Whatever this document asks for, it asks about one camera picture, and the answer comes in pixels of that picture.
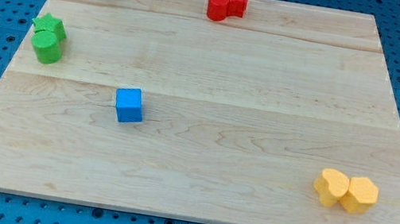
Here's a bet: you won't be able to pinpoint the red star block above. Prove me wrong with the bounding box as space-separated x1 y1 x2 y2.
227 0 249 18

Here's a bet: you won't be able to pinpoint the green star block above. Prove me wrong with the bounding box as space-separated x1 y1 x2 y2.
33 13 67 41

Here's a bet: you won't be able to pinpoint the red cylinder block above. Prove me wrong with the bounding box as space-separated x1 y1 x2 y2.
206 0 230 21

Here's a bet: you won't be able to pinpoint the blue cube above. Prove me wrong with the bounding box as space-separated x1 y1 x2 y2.
115 88 142 123

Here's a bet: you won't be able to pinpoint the yellow heart block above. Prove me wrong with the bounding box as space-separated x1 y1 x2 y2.
313 168 350 207

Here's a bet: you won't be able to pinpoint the green cylinder block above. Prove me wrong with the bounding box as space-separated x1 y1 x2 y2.
31 30 62 64

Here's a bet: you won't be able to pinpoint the yellow hexagon block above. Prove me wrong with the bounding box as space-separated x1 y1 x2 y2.
340 176 379 214

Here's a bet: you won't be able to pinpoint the wooden board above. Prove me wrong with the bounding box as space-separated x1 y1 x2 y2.
0 0 400 224

